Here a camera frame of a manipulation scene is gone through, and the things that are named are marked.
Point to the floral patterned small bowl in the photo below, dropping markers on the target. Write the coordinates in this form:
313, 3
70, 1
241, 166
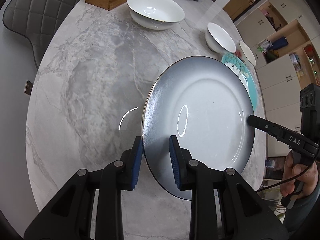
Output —
244, 53

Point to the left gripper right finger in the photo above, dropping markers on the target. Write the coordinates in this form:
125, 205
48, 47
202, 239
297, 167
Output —
244, 215

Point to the medium white bowl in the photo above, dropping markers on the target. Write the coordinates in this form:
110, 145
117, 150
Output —
218, 40

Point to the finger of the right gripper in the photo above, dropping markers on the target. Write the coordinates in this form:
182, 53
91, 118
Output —
266, 126

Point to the grey rimmed plate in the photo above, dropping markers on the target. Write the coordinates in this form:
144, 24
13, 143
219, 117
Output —
205, 105

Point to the large white bowl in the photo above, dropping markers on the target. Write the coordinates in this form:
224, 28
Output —
155, 14

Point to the teal floral plate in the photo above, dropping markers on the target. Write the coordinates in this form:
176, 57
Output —
242, 72

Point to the white wall cabinet unit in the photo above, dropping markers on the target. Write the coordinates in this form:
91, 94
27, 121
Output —
286, 61

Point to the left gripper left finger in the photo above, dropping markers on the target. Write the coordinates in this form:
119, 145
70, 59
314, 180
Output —
68, 214

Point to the wall socket plate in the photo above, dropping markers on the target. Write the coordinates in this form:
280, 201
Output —
28, 87

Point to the grey quilted chair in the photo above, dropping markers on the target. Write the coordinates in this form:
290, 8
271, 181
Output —
37, 21

